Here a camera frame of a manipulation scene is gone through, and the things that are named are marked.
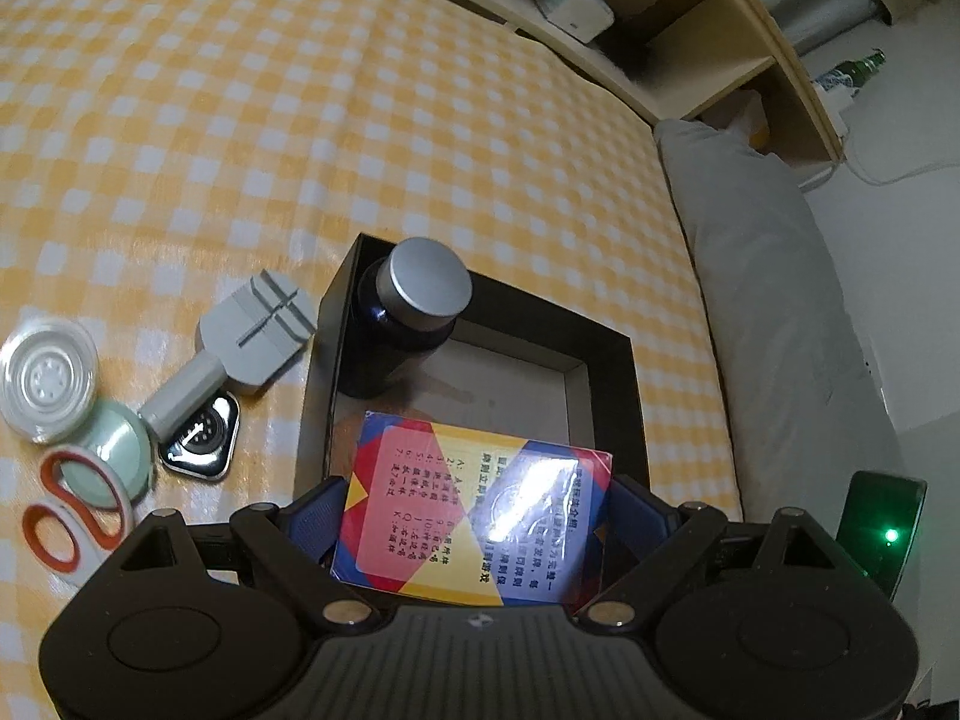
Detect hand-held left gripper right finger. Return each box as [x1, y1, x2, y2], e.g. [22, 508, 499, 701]
[577, 474, 845, 627]

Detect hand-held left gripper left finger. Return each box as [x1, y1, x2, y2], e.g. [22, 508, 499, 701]
[112, 476, 380, 627]

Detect black cardboard box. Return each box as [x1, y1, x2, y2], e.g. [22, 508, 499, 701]
[296, 232, 638, 511]

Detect colourful card box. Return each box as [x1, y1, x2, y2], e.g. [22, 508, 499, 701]
[330, 410, 614, 608]

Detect dark blue bottle silver cap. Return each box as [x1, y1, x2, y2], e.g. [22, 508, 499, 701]
[335, 237, 473, 400]

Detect grey watch link tool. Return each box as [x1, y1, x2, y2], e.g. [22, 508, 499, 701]
[139, 274, 317, 440]

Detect mint green round case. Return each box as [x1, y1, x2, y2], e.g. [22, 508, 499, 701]
[58, 399, 157, 509]

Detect white scissors orange handles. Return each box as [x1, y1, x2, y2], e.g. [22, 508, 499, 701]
[22, 446, 140, 575]

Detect clear round plastic lid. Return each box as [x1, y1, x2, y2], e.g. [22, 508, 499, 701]
[0, 317, 101, 443]

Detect grey pillow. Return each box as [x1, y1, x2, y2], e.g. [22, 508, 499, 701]
[654, 118, 901, 533]

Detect white power adapter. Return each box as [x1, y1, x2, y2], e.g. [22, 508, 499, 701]
[825, 82, 860, 136]

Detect yellowish plastic bag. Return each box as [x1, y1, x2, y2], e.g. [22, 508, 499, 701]
[720, 86, 773, 151]

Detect green glass bottle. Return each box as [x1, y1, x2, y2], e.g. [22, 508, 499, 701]
[821, 49, 887, 95]

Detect wooden shelf unit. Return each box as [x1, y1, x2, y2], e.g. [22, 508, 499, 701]
[300, 0, 848, 166]

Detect white tissue box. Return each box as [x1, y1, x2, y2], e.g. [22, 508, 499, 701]
[525, 0, 617, 46]

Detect white cable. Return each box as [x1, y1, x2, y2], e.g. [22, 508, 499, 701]
[795, 139, 960, 192]

